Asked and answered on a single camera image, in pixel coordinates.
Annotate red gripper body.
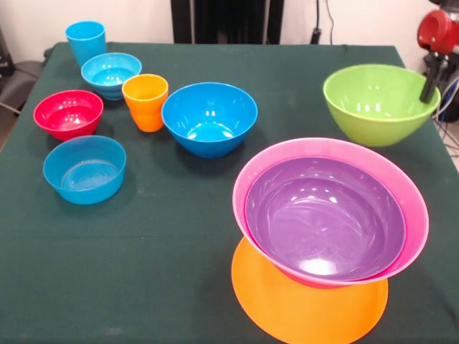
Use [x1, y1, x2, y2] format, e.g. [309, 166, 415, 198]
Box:
[417, 9, 459, 55]

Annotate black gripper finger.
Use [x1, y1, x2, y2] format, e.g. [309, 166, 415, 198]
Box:
[419, 52, 449, 104]

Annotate green bowl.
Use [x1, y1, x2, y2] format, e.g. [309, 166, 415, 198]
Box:
[322, 63, 442, 148]

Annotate large pink bowl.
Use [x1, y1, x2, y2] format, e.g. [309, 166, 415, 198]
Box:
[232, 138, 430, 289]

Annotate purple bowl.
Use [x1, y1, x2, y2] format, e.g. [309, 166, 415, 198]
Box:
[244, 156, 407, 282]

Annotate large orange bowl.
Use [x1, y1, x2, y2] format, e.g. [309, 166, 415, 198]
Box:
[231, 236, 389, 344]

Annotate orange cup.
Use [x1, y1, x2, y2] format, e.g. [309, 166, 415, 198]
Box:
[121, 73, 169, 133]

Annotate small ribbed cyan bowl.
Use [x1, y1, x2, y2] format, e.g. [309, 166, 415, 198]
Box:
[80, 52, 143, 101]

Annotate dark green tablecloth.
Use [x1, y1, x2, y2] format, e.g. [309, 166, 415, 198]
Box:
[0, 42, 459, 344]

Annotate blue cup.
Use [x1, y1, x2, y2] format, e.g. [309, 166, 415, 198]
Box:
[65, 20, 108, 69]

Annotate translucent blue bowl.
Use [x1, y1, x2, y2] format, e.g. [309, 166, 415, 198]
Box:
[42, 135, 127, 206]

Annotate small crimson bowl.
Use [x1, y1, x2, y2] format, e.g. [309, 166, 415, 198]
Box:
[32, 89, 105, 142]

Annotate black hanging cable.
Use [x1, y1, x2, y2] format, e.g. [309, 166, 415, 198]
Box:
[310, 0, 336, 46]

